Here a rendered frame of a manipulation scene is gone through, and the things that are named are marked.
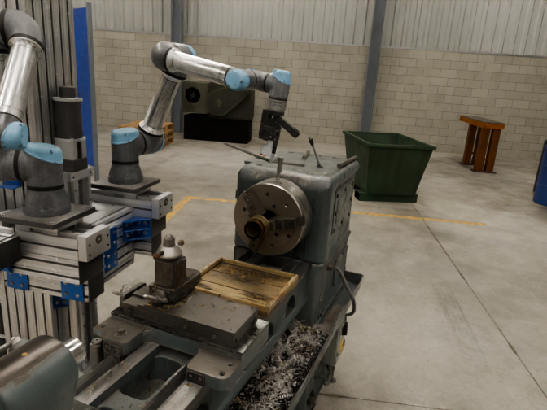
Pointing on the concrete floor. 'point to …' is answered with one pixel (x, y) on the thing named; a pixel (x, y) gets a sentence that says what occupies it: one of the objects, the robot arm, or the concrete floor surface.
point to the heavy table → (481, 142)
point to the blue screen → (86, 81)
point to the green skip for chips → (387, 165)
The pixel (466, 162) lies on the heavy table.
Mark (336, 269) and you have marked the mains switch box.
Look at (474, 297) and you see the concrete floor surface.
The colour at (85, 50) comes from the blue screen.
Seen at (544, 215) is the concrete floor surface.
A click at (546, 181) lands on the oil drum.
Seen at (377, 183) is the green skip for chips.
